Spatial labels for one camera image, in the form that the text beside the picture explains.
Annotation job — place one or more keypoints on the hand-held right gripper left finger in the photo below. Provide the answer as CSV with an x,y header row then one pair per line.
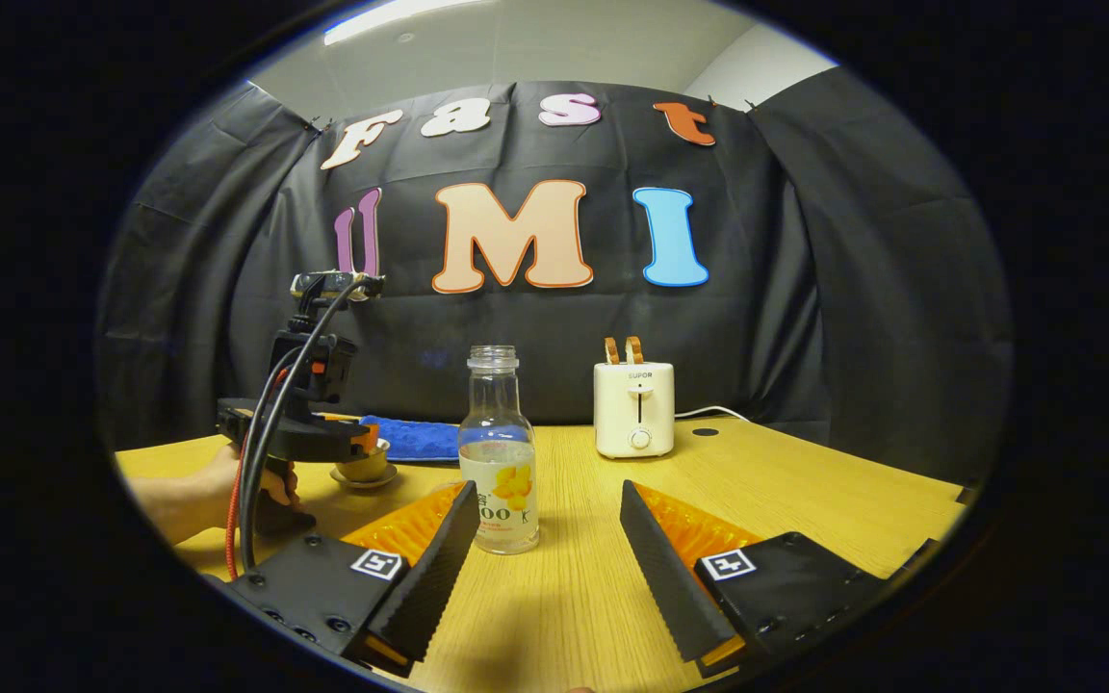
x,y
425,577

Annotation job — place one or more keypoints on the white toaster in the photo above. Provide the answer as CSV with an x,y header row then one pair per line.
x,y
633,414

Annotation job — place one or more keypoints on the cream ceramic teacup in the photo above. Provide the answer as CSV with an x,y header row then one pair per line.
x,y
367,469

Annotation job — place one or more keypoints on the toast bread slice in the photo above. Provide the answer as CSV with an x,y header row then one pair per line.
x,y
633,349
612,351

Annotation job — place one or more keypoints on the clear water bottle yellow label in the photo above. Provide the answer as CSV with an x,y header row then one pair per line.
x,y
499,423

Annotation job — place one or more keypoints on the blue towel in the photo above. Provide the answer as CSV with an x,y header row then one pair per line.
x,y
420,438

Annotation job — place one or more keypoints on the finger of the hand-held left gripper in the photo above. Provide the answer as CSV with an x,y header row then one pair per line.
x,y
341,417
338,443

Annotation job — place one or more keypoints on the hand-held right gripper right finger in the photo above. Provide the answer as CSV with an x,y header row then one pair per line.
x,y
670,577

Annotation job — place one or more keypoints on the black backdrop cloth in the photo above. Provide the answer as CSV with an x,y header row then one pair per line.
x,y
805,289

